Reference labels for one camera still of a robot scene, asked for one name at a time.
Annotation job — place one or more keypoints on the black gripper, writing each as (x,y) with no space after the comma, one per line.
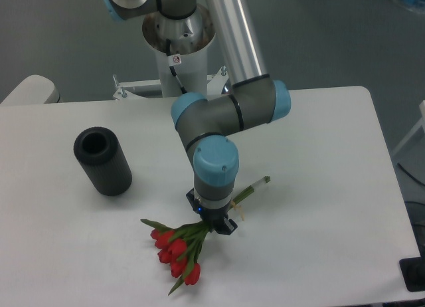
(216,218)

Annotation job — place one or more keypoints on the red tulip bouquet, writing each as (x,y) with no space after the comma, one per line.
(180,248)

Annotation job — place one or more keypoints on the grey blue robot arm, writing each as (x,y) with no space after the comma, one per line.
(204,125)

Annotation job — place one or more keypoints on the black ribbed cylindrical vase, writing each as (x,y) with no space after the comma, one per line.
(98,151)

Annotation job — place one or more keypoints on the black device at table edge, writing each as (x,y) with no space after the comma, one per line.
(413,273)

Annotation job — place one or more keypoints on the white furniture piece right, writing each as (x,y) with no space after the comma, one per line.
(411,138)

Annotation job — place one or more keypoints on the white metal base frame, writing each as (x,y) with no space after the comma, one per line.
(218,83)

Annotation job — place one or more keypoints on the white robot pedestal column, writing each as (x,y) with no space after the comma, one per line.
(180,48)

